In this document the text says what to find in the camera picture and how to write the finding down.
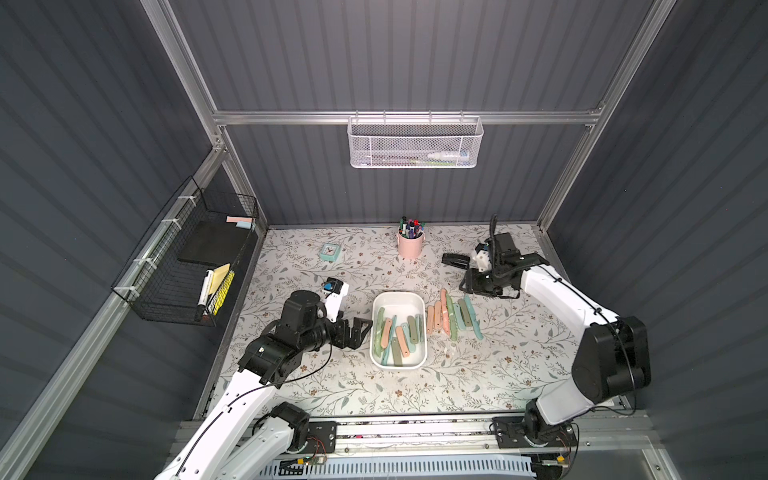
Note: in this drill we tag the pink pen cup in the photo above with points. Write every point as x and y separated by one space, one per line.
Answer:
410 248

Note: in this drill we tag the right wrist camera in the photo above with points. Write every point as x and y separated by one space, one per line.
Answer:
482 258

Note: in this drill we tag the white wire wall basket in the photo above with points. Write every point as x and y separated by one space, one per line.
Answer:
403 141

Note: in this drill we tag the white oval storage box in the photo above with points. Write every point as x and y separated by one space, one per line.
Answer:
408 313

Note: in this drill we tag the white tube in basket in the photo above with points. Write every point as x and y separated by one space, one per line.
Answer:
454 159

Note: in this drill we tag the black stapler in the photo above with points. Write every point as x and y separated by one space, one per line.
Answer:
455 260

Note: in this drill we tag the yellow notepad in basket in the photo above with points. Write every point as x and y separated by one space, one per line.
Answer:
216 285

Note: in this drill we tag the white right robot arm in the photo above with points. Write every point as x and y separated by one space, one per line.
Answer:
612 356

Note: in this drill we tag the pink folding fruit knife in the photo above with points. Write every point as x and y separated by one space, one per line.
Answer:
444 315

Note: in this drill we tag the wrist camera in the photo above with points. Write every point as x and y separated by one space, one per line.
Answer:
335 291
482 258

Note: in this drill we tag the black wire side basket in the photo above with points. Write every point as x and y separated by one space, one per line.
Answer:
189 265

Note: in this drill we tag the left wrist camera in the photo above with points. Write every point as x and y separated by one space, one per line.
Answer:
335 291

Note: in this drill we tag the small teal box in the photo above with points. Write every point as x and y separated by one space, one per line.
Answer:
330 252

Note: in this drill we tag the olive green fruit knife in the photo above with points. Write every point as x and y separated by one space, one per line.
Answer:
396 353

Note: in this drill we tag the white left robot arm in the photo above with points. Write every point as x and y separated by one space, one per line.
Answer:
306 324

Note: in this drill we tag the black notebook in basket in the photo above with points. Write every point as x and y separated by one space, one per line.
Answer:
213 244

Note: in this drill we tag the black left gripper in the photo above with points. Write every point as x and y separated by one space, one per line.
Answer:
346 332

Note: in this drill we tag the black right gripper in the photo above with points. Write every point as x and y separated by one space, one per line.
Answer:
474 261

